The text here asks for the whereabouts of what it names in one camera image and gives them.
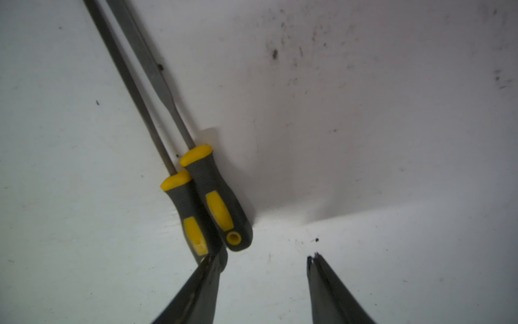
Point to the yellow-black file tool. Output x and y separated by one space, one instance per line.
224 207
199 232

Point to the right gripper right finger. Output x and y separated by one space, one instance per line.
331 301

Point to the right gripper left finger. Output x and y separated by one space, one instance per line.
197 300

